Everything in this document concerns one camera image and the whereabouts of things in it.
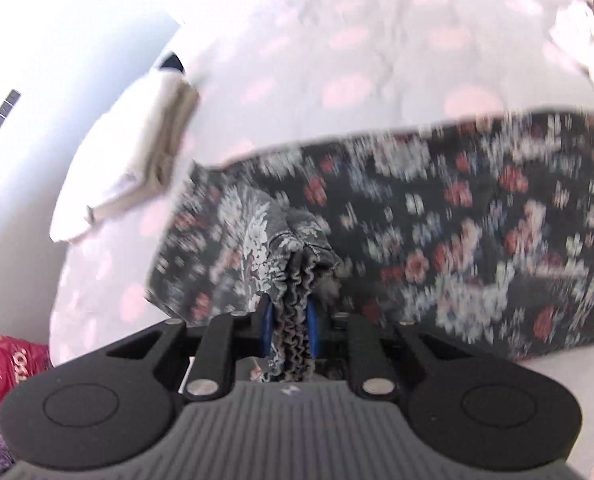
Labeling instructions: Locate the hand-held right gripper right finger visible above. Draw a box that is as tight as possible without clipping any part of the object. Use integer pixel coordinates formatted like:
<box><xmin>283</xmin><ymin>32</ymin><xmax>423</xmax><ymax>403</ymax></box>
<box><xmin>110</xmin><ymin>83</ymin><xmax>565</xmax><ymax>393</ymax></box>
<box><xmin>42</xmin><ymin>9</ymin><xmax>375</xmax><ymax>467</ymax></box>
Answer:
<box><xmin>304</xmin><ymin>300</ymin><xmax>490</xmax><ymax>401</ymax></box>

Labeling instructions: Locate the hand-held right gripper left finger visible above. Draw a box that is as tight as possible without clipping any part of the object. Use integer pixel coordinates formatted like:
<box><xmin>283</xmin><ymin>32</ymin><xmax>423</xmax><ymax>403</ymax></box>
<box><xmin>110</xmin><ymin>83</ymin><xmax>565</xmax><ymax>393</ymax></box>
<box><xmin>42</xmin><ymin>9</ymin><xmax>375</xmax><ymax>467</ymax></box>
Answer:
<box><xmin>104</xmin><ymin>294</ymin><xmax>278</xmax><ymax>402</ymax></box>

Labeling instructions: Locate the dark floral garment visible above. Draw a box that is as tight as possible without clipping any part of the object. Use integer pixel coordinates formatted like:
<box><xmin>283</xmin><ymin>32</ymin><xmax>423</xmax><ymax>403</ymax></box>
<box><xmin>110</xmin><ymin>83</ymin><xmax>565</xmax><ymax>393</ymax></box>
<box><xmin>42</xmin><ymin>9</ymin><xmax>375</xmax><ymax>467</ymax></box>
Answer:
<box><xmin>144</xmin><ymin>110</ymin><xmax>594</xmax><ymax>386</ymax></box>

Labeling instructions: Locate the folded white garment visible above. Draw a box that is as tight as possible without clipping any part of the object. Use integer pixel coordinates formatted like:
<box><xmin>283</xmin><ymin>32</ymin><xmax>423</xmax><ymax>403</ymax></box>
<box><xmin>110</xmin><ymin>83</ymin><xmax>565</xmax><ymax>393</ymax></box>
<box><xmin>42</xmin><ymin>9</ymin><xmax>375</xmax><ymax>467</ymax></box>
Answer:
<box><xmin>49</xmin><ymin>67</ymin><xmax>188</xmax><ymax>243</ymax></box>

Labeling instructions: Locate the folded beige garment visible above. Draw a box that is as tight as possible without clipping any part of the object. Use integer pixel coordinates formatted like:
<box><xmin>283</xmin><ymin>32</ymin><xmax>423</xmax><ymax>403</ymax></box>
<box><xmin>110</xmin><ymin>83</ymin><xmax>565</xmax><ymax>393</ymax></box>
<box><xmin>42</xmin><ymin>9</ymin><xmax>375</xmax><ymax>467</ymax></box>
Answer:
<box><xmin>144</xmin><ymin>82</ymin><xmax>200</xmax><ymax>201</ymax></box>

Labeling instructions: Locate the red plastic bag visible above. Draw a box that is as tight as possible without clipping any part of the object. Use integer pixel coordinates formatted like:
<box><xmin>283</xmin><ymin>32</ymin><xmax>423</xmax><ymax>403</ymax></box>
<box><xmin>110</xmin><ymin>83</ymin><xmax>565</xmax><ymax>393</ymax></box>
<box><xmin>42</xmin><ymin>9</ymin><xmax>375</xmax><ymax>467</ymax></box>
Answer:
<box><xmin>0</xmin><ymin>331</ymin><xmax>52</xmax><ymax>408</ymax></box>

